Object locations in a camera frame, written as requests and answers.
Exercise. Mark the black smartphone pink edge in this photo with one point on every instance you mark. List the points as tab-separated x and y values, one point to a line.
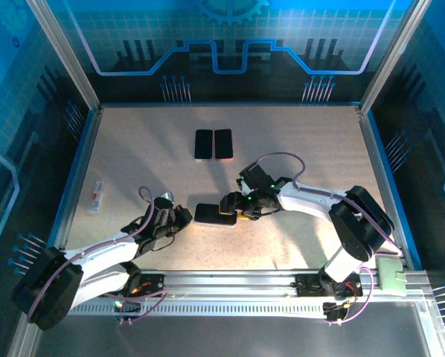
207	213

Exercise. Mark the black smartphone silver edge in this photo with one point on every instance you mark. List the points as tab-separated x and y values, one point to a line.
223	143

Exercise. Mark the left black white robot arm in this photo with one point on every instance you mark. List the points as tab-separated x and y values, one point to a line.
47	290

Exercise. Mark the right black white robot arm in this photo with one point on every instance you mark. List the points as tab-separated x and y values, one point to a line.
360	223

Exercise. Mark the black plug with green light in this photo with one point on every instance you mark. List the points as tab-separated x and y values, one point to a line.
127	306

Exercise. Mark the grey metal front panel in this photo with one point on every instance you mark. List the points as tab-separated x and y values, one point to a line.
226	334

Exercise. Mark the black plug with yellow connector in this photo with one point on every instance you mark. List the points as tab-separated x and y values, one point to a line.
336	310

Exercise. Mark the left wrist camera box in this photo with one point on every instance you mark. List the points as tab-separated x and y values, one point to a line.
166	196

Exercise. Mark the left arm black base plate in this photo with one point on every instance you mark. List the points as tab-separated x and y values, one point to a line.
152	285

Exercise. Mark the aluminium mounting rail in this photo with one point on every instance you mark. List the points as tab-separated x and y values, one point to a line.
226	282

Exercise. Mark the aluminium side rail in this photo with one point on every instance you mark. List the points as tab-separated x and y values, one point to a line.
87	148
374	148

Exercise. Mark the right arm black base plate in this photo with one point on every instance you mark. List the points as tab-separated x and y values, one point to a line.
308	284

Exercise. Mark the pale green bracket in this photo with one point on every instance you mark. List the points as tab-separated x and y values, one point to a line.
391	277

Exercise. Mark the aluminium frame post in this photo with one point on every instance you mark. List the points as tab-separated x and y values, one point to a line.
62	52
393	52

